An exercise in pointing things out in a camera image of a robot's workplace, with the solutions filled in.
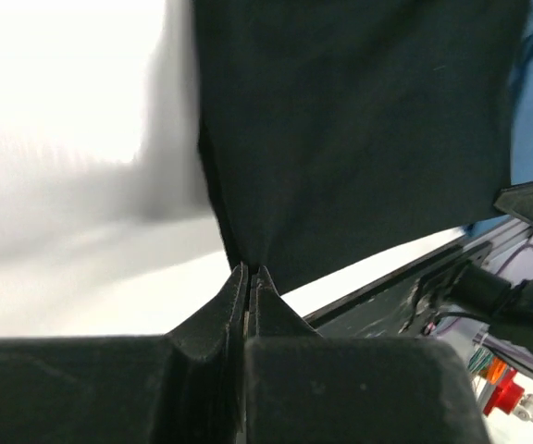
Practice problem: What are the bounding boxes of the black t-shirt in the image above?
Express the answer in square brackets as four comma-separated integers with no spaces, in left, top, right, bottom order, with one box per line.
[192,1,530,292]

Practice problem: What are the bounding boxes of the orange and green wire bundle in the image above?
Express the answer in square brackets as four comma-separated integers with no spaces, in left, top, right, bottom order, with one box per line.
[467,346,511,385]

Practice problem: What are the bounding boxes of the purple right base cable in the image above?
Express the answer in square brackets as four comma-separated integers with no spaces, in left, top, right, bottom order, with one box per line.
[432,240,533,371]

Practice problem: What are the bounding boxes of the red emergency stop button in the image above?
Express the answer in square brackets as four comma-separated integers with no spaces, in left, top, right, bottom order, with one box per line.
[483,369,525,416]

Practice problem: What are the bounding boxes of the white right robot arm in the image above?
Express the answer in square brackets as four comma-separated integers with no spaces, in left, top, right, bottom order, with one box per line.
[409,181,533,355]

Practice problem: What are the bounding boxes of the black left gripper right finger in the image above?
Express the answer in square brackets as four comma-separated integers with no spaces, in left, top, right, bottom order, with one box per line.
[244,268,490,443]

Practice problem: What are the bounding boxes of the aluminium frame rail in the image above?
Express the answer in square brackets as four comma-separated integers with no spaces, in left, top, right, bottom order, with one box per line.
[458,218,533,257]

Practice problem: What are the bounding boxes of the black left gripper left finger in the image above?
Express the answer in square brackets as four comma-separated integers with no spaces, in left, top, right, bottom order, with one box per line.
[0,265,248,443]

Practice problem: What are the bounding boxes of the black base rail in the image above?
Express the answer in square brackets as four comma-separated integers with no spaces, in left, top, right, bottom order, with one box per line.
[304,239,492,339]

